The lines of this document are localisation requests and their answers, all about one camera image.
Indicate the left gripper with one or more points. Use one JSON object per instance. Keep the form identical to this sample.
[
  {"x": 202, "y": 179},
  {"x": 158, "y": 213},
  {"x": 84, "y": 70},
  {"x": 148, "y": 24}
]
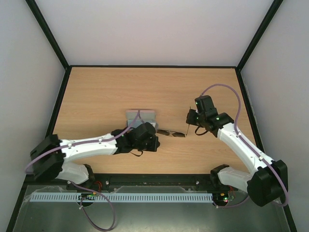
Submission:
[{"x": 154, "y": 146}]

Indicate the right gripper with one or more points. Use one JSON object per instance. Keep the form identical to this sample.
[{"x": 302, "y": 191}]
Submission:
[{"x": 191, "y": 118}]

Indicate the black aviator sunglasses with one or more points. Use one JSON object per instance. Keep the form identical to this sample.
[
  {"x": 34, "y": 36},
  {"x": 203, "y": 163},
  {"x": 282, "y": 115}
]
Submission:
[{"x": 175, "y": 128}]

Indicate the pink glasses case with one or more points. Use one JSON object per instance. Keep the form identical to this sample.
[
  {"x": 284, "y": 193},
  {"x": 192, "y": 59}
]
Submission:
[{"x": 142, "y": 116}]

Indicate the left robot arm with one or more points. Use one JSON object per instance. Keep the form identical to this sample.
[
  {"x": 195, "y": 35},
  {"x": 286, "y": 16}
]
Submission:
[{"x": 54, "y": 158}]

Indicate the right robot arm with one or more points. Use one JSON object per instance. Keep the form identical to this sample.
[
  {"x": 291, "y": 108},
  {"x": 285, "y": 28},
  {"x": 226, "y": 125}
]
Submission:
[{"x": 266, "y": 179}]

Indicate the black front mounting rail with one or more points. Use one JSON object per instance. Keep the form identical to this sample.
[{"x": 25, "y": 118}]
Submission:
[{"x": 194, "y": 182}]

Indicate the light blue slotted cable duct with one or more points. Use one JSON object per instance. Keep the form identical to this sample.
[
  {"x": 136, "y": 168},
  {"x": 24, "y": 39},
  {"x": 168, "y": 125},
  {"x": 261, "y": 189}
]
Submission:
[{"x": 123, "y": 197}]

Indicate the black aluminium frame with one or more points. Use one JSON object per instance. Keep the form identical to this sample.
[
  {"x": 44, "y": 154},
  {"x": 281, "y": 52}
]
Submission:
[{"x": 34, "y": 66}]

